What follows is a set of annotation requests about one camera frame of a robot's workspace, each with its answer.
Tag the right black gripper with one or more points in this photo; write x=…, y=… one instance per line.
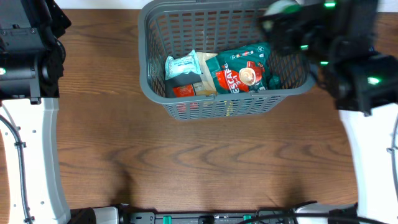
x=277, y=28

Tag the green lid jar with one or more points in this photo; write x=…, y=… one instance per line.
x=282, y=6

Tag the green coffee bag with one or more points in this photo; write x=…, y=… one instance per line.
x=243, y=70

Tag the beige paper pouch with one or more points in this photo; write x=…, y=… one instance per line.
x=206, y=77

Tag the light blue wipes packet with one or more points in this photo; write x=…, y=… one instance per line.
x=182, y=66

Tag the orange pasta package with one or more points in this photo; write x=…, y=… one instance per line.
x=194, y=89

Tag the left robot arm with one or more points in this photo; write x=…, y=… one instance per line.
x=32, y=59

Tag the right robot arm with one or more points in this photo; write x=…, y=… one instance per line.
x=338, y=37

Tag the grey plastic basket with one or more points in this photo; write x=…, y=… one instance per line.
x=174, y=28

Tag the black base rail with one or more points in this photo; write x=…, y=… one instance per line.
x=193, y=218

